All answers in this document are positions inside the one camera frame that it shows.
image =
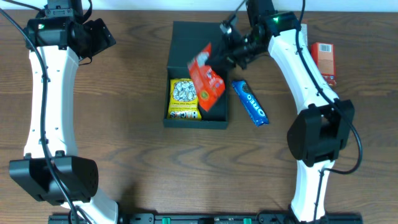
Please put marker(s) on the red Hacks candy bag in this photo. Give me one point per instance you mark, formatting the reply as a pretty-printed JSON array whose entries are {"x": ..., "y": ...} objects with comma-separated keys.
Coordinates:
[{"x": 208, "y": 84}]

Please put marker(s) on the dark green box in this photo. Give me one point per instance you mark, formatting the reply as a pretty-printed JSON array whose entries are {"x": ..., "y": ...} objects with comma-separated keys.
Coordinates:
[{"x": 188, "y": 39}]

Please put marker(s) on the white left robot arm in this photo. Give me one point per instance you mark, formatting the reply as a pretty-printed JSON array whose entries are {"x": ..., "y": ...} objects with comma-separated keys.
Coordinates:
[{"x": 51, "y": 169}]

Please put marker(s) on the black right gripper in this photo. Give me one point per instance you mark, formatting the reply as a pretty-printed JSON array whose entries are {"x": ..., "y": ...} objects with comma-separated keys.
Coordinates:
[{"x": 228, "y": 51}]

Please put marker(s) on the red carton box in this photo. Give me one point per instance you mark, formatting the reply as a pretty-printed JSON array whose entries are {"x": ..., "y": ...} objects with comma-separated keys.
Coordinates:
[{"x": 323, "y": 55}]

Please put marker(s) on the brown carton box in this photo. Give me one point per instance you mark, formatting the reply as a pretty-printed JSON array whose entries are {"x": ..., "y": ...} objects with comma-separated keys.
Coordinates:
[{"x": 304, "y": 31}]

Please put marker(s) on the blue Oreo cookie pack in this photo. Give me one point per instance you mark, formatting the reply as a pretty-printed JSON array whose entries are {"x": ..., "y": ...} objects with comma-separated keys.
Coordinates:
[{"x": 250, "y": 102}]

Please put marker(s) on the yellow Hacks candy bag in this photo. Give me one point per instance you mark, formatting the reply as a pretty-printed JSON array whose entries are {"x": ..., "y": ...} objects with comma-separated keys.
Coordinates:
[{"x": 183, "y": 103}]

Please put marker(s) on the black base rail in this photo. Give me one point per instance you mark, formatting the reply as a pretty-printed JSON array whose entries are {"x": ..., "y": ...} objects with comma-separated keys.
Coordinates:
[{"x": 205, "y": 218}]

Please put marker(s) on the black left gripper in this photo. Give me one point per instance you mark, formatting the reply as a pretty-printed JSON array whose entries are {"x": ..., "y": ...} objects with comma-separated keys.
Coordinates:
[{"x": 101, "y": 38}]

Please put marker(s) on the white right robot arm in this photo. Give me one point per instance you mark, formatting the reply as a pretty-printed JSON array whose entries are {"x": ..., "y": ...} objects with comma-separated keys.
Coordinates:
[{"x": 323, "y": 123}]

